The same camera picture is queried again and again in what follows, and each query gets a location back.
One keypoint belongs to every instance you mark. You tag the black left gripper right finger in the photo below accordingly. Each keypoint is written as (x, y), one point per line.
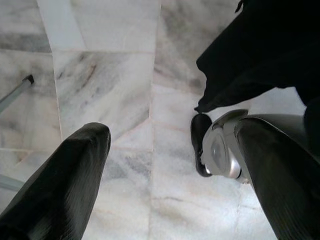
(287, 180)

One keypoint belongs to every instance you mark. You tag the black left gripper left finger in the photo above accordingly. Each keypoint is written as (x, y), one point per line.
(57, 195)

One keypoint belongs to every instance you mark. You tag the metal clothes rack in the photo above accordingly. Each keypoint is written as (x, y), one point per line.
(17, 90)

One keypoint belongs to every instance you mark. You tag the plain black shirt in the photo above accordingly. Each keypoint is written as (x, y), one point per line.
(262, 50)

